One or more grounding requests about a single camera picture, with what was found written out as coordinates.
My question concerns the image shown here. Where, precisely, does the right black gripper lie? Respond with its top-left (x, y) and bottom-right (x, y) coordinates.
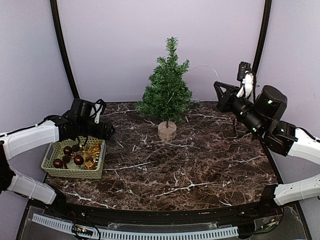
top-left (214, 81), bottom-right (265, 137)

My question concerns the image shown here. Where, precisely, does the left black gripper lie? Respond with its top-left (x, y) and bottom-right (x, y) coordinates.
top-left (77, 120), bottom-right (115, 141)

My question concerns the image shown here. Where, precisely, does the thin wire light string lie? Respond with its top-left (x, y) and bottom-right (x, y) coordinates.
top-left (186, 65), bottom-right (222, 83)

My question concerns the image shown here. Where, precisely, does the small green christmas tree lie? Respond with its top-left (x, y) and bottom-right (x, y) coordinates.
top-left (136, 37), bottom-right (193, 123)

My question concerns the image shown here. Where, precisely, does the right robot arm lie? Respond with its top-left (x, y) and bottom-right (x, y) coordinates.
top-left (213, 81), bottom-right (320, 217)

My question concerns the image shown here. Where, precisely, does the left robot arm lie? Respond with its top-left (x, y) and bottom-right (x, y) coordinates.
top-left (0, 98), bottom-right (115, 218)

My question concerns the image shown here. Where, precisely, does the round wooden tree base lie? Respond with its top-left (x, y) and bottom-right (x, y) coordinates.
top-left (157, 121), bottom-right (177, 142)

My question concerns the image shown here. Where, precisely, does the brown ball ornament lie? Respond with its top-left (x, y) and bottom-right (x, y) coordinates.
top-left (63, 146), bottom-right (73, 155)
top-left (73, 155), bottom-right (84, 166)
top-left (53, 158), bottom-right (63, 169)

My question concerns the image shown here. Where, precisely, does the green perforated plastic basket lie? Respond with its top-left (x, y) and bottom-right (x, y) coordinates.
top-left (41, 136), bottom-right (107, 179)

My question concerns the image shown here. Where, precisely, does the brown pine cone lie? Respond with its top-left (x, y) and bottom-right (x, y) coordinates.
top-left (62, 155), bottom-right (71, 163)

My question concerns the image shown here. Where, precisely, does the gold gift box ornament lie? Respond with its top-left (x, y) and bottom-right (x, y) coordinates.
top-left (83, 160), bottom-right (95, 170)

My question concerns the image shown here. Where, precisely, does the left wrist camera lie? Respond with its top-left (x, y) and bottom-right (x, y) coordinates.
top-left (91, 99), bottom-right (107, 124)

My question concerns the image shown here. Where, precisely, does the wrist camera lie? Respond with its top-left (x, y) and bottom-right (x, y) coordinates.
top-left (91, 99), bottom-right (107, 124)
top-left (237, 61), bottom-right (251, 82)

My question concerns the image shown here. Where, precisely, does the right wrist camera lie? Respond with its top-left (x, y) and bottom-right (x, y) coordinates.
top-left (237, 61), bottom-right (251, 82)

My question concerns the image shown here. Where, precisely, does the right black frame post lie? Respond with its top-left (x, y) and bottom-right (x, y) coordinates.
top-left (252, 0), bottom-right (272, 74)

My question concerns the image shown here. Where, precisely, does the black frame post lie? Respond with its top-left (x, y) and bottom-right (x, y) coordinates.
top-left (49, 0), bottom-right (80, 99)
top-left (252, 0), bottom-right (272, 74)

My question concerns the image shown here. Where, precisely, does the left black frame post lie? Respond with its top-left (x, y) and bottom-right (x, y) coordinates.
top-left (49, 0), bottom-right (80, 99)

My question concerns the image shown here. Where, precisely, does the black front rail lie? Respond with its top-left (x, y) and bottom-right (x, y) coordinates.
top-left (45, 200), bottom-right (284, 226)

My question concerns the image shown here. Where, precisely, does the white slotted cable duct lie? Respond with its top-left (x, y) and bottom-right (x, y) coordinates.
top-left (31, 213), bottom-right (239, 240)

